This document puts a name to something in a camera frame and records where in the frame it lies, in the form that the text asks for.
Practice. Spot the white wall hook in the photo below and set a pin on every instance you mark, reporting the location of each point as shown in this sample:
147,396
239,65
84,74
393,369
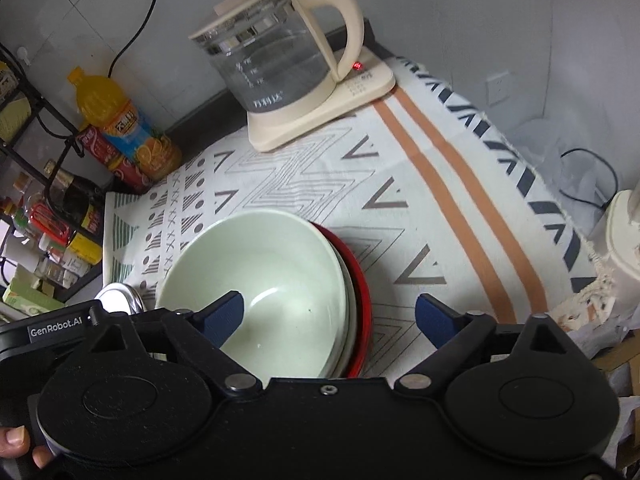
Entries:
22,56

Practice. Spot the orange juice bottle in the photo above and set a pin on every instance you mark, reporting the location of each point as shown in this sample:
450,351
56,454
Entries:
125,130

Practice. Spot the white plastic appliance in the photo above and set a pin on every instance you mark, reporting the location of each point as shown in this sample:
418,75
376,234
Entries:
622,240

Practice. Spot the cream kettle heating base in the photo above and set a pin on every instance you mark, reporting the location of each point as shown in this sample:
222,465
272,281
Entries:
300,125

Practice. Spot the red rimmed bowl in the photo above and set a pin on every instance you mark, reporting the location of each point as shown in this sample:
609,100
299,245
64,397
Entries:
365,320

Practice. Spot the dark soy sauce bottle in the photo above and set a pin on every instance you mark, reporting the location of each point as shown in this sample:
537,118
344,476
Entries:
75,195

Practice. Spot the pale green bowl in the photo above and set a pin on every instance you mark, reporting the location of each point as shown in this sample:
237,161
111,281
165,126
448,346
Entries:
280,260

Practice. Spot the yellow label seasoning bottle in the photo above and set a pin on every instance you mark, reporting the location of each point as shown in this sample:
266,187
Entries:
84,249

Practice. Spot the patterned table cloth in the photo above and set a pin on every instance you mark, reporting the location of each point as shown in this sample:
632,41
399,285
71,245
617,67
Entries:
400,210

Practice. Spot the red can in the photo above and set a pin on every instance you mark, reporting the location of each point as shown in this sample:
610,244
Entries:
112,158

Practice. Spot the green paper box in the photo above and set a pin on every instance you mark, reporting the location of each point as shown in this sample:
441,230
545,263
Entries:
27,297

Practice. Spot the round metal lid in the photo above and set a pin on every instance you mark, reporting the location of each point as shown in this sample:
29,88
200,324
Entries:
117,297

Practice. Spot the red capped seasoning jar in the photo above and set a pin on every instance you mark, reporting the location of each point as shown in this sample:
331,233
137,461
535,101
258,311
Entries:
47,221

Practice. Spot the brown cardboard box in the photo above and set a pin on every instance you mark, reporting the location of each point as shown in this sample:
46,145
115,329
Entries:
620,360

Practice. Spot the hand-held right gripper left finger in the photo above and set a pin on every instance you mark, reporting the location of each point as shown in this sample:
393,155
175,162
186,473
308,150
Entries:
224,321

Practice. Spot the black metal rack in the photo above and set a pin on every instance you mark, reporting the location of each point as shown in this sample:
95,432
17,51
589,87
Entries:
31,94

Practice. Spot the person's left hand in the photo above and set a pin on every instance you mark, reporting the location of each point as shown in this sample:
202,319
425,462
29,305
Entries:
14,441

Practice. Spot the glass kettle with cream lid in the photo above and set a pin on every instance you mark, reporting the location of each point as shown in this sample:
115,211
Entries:
270,60

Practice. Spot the white wall socket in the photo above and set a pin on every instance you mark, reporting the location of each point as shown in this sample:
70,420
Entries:
499,88

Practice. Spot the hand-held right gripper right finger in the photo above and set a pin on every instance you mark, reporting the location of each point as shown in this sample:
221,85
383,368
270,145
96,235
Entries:
434,321

